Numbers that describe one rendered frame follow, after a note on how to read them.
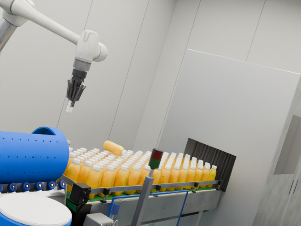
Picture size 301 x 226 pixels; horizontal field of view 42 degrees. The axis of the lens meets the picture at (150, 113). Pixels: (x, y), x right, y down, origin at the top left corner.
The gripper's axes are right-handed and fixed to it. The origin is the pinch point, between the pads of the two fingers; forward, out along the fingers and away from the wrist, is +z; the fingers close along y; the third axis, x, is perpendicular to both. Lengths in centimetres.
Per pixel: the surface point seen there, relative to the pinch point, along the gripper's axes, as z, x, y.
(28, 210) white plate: 32, 50, -49
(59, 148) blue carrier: 19.2, 11.4, -13.2
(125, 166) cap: 28, -40, -16
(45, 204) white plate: 32, 40, -46
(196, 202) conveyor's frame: 54, -128, -24
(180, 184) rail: 39, -100, -22
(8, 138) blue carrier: 16.6, 39.6, -11.2
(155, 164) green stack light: 18, -35, -40
